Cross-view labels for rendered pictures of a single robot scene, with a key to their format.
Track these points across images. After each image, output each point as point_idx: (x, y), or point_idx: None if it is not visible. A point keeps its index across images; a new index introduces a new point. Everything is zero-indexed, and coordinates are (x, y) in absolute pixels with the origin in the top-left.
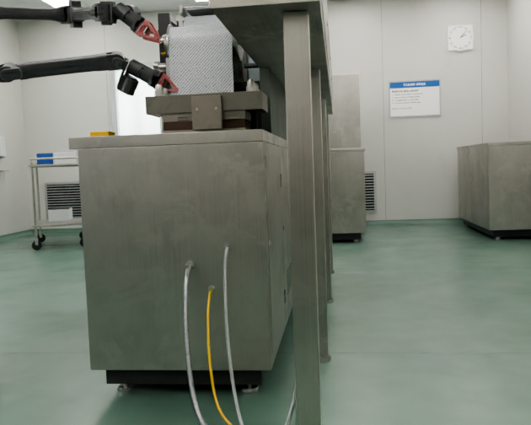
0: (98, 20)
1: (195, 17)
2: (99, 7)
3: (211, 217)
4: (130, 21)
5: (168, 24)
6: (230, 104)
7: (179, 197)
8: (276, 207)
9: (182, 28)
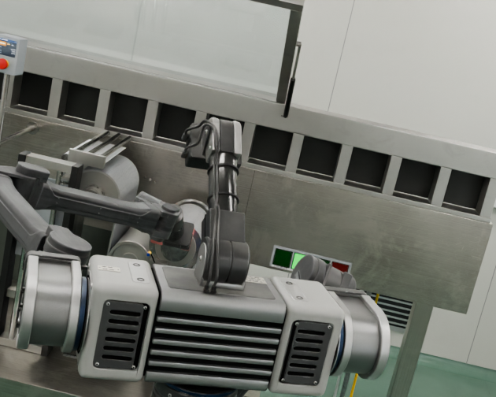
0: (163, 238)
1: (116, 174)
2: (175, 220)
3: None
4: (181, 232)
5: (80, 182)
6: None
7: None
8: None
9: (195, 227)
